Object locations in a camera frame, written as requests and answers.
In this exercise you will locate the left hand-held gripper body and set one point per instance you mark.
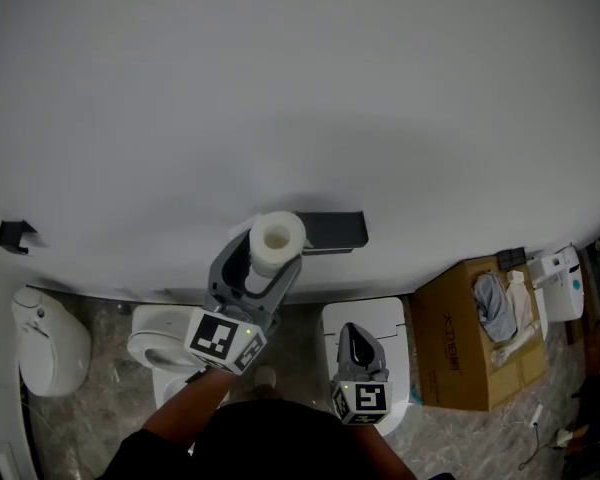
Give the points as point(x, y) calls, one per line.
point(212, 338)

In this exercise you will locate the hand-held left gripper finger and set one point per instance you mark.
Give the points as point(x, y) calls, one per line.
point(287, 280)
point(217, 275)

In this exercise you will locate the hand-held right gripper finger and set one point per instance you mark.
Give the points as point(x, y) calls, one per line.
point(377, 358)
point(344, 353)

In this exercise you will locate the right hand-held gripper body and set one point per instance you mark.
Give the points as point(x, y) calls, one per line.
point(367, 398)

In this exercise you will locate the white toilet paper roll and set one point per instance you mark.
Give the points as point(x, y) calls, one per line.
point(270, 258)

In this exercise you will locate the person's left forearm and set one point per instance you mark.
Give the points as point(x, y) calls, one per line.
point(185, 408)

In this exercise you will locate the person's right forearm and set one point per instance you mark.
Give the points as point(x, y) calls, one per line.
point(385, 453)

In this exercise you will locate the white square closed toilet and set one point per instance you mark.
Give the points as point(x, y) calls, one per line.
point(395, 328)

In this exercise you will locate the white toilet with open lid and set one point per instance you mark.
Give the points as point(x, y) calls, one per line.
point(155, 338)

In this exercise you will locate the white egg-shaped toilet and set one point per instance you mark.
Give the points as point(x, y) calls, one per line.
point(55, 348)

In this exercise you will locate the white appliance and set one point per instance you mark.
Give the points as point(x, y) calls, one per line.
point(562, 288)

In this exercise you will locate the person's shoe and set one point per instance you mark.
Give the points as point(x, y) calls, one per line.
point(266, 380)

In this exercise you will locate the large open cardboard box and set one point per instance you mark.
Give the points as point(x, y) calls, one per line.
point(450, 348)

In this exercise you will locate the person's black shirt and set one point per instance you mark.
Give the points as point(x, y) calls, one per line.
point(280, 443)

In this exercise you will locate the grey cloth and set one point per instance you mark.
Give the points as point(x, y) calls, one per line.
point(495, 308)

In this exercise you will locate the beige cloth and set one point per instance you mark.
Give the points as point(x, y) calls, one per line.
point(522, 313)

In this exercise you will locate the white power strip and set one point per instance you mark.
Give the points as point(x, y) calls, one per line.
point(536, 415)

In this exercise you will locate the white power adapter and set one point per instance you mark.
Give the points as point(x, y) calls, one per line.
point(563, 435)

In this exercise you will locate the black wall paper holder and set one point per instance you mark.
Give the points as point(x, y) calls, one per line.
point(337, 230)
point(12, 235)

